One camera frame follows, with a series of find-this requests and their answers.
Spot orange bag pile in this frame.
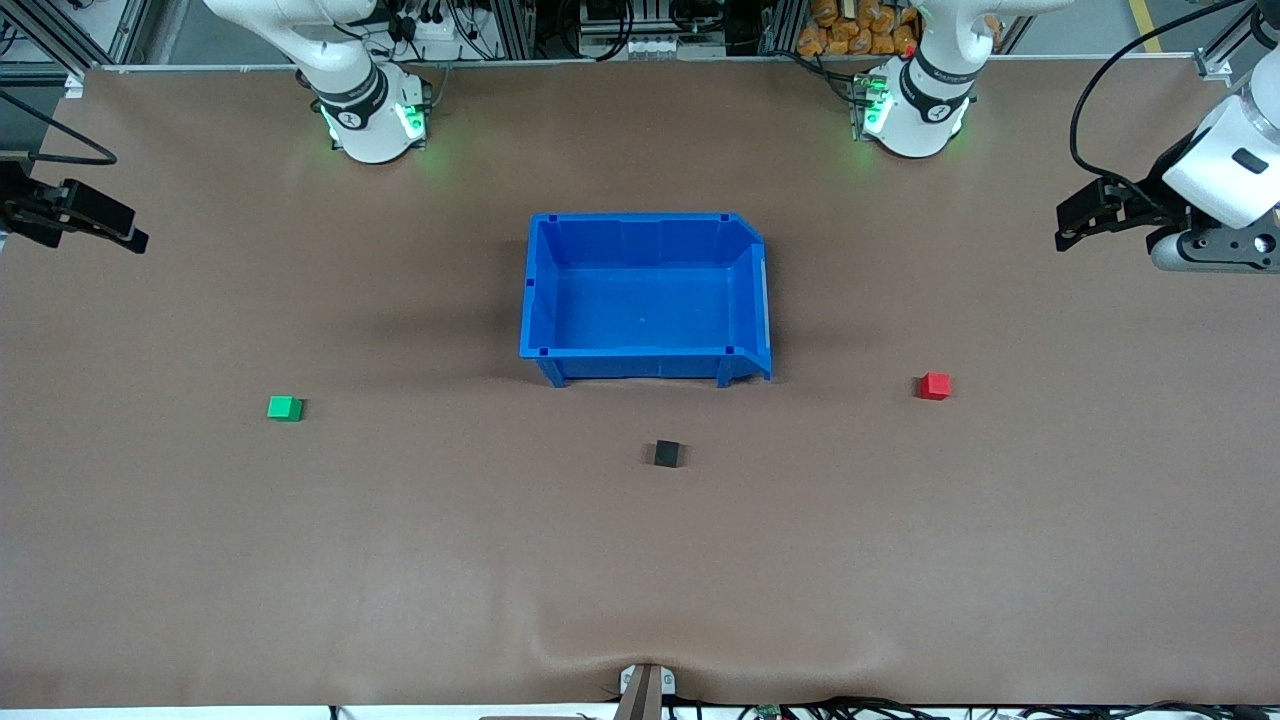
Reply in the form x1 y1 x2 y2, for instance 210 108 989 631
796 0 923 58

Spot white power strip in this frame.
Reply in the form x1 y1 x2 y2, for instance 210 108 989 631
385 8 483 63

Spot blue plastic storage bin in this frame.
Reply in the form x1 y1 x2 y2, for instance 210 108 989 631
518 211 774 389

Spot brown table mat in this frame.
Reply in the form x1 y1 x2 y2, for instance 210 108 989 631
0 55 1280 709

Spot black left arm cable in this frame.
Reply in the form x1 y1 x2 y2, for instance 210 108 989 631
1068 0 1257 216

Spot aluminium frame profile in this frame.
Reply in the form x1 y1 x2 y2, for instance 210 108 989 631
0 0 151 67
1200 0 1280 63

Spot metal clamp bracket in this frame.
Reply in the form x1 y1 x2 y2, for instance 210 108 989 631
617 662 678 720

